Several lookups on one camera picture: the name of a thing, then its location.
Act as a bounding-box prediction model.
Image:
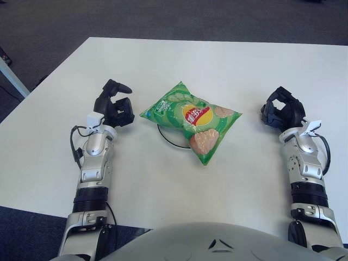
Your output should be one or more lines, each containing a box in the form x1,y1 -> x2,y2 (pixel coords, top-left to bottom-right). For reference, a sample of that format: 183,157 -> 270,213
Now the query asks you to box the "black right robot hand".
259,86 -> 307,133

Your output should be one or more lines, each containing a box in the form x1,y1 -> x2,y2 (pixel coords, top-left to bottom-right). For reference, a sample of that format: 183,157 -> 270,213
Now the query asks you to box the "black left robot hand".
94,79 -> 135,129

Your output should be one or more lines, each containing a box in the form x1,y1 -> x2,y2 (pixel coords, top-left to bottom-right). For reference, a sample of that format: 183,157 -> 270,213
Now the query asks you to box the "green potato chips bag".
139,80 -> 243,166

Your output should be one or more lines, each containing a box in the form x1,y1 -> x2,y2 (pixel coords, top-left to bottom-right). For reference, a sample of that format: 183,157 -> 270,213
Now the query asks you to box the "white plate with black rim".
157,123 -> 192,150

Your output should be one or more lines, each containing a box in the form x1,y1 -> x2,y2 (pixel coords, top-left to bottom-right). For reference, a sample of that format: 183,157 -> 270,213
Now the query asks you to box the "white neighbouring table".
0,58 -> 30,98

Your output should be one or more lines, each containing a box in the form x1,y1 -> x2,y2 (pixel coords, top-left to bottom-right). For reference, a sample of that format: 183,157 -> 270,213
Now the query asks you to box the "grey robot torso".
105,221 -> 348,261

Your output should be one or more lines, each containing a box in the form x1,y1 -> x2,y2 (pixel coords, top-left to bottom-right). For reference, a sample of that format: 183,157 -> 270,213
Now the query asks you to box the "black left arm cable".
70,125 -> 118,226

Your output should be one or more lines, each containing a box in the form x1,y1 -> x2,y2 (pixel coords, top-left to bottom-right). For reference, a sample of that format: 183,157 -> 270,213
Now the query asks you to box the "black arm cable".
70,125 -> 118,226
312,134 -> 331,176

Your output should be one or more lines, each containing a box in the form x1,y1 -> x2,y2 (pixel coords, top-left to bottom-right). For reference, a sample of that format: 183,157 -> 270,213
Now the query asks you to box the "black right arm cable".
312,134 -> 331,176

